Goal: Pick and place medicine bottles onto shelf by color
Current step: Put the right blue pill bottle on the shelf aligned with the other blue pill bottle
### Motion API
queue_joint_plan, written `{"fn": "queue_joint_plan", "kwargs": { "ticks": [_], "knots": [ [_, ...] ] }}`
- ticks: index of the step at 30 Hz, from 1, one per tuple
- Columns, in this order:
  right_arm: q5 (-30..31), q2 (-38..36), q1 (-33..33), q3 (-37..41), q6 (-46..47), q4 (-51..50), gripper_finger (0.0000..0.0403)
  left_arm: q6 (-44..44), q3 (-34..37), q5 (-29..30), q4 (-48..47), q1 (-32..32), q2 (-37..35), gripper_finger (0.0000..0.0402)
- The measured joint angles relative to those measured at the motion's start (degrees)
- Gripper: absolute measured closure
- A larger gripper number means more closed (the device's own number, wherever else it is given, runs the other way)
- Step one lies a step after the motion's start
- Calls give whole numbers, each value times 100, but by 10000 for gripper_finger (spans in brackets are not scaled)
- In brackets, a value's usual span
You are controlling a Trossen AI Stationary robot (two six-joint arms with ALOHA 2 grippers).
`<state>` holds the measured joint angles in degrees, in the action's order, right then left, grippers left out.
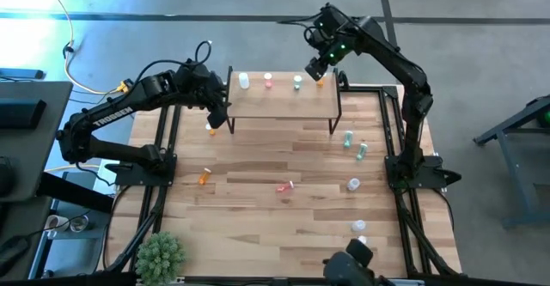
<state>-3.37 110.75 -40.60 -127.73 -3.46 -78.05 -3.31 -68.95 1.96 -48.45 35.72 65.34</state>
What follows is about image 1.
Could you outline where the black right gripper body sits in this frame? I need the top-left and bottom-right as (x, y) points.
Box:
(315, 40), (351, 70)

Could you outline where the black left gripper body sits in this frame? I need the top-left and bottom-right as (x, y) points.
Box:
(182, 64), (229, 109)

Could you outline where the green artificial plant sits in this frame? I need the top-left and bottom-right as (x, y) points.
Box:
(134, 231), (187, 286)

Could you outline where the black metal beam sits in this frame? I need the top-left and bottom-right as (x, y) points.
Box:
(36, 172), (115, 214)

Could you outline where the glass cup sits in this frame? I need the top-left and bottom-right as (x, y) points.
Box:
(68, 215), (90, 234)

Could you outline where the grey desk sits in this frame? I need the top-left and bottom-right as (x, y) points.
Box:
(0, 81), (75, 204)

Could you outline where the black flat bar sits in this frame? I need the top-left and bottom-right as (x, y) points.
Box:
(0, 67), (46, 81)

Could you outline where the black rectangular device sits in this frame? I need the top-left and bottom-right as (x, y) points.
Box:
(0, 98), (47, 131)

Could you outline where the white cup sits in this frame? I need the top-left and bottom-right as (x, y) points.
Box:
(45, 214), (70, 235)

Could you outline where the black rounded device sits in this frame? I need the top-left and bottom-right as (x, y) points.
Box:
(321, 238), (388, 286)

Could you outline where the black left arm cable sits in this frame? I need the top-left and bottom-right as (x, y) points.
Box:
(136, 40), (214, 89)

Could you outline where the wooden shelf black metal frame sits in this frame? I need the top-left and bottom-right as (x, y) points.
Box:
(225, 65), (345, 136)

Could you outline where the black aluminium rig frame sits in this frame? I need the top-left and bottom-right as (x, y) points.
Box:
(102, 83), (463, 286)

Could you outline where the yellow cable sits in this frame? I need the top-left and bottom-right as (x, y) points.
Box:
(40, 0), (130, 96)

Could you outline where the blue-grey metal table frame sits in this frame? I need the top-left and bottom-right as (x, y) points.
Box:
(472, 94), (550, 231)

